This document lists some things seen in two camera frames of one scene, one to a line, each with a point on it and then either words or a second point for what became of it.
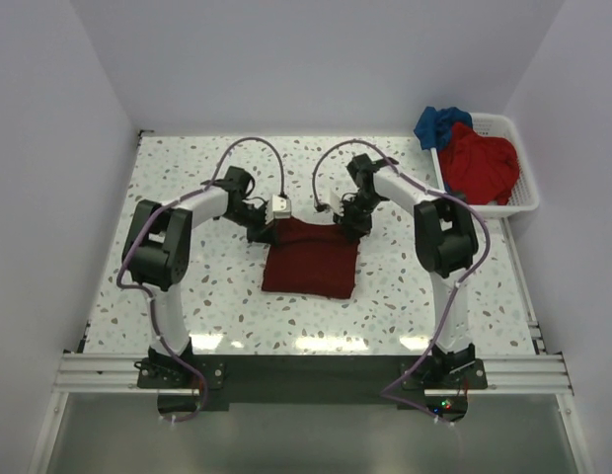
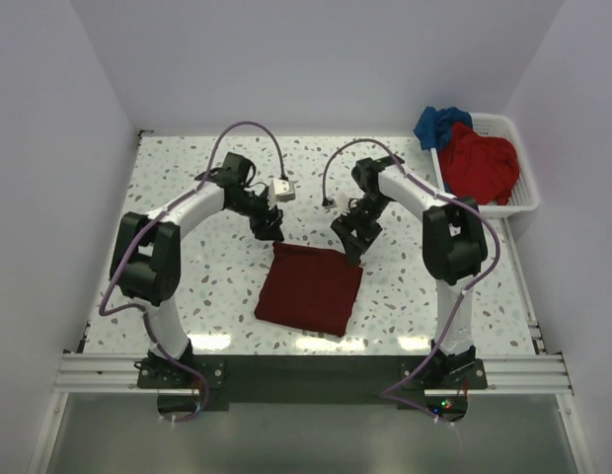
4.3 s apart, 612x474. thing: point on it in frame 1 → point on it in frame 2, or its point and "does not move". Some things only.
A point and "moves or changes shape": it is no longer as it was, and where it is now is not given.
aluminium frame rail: x=116 y=373 does not move
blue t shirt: x=433 y=127 does not move
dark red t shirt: x=312 y=259 moves or changes shape
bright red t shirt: x=481 y=168 does not move
